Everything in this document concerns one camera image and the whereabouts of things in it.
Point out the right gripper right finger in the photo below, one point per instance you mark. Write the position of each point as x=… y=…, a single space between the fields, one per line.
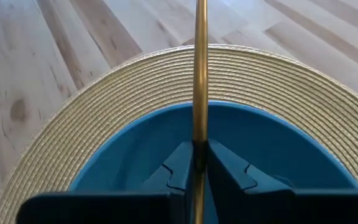
x=275 y=208

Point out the gold metal chopstick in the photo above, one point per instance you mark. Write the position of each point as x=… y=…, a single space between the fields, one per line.
x=200 y=77

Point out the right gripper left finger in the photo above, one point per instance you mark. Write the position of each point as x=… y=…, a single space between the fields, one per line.
x=135 y=208

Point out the blue plastic bowl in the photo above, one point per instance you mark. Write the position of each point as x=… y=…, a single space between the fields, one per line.
x=259 y=140

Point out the round woven straw placemat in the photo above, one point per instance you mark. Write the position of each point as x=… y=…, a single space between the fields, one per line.
x=104 y=102

